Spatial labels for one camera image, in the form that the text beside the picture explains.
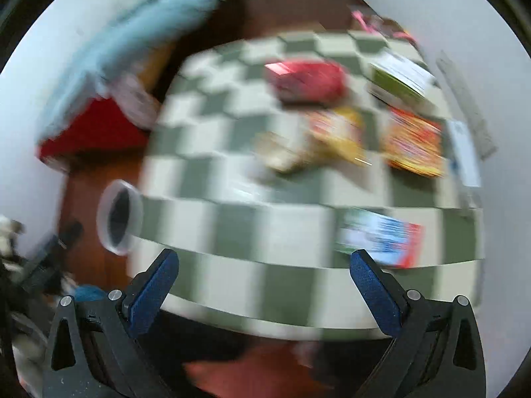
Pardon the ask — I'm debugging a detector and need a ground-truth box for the red bed sheet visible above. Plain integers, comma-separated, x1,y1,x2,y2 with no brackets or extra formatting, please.
38,98,148,162

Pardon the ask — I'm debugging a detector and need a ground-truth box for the green white checkered tablecloth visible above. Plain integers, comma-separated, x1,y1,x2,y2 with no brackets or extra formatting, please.
127,31,483,340

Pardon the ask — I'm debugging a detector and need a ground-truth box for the long white slim box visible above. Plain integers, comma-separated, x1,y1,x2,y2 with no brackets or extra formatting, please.
446,119,483,189

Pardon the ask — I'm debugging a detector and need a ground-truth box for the yellow snack bag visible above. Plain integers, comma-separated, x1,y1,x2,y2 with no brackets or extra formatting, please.
255,107,369,174

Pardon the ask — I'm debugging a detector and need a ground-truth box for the white wall socket strip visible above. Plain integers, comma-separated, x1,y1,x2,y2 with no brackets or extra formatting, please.
436,50,498,161

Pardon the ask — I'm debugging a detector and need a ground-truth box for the pink plastic toy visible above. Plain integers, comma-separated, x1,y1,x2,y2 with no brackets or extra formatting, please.
351,7,417,45

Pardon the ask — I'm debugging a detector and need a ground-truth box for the blue cloth on floor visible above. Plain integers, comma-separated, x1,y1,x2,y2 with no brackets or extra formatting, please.
74,285,107,302

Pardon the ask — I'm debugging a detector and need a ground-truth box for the white round trash bin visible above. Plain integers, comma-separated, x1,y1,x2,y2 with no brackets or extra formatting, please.
96,180,143,256

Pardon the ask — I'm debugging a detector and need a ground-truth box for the crushed red soda can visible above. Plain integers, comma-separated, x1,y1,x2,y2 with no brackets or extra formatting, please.
264,59,346,104

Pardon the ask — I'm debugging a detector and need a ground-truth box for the pure milk carton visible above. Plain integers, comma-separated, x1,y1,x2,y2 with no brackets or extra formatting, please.
336,209,423,269

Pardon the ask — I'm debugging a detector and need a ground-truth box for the green white tissue box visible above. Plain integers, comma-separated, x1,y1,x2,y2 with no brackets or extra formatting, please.
369,50,435,105

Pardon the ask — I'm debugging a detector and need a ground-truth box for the pink patterned bed cloth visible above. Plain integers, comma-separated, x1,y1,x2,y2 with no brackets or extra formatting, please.
110,73,161,130

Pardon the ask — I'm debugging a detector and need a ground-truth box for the orange red snack bag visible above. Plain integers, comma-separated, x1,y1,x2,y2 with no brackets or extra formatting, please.
383,108,443,178

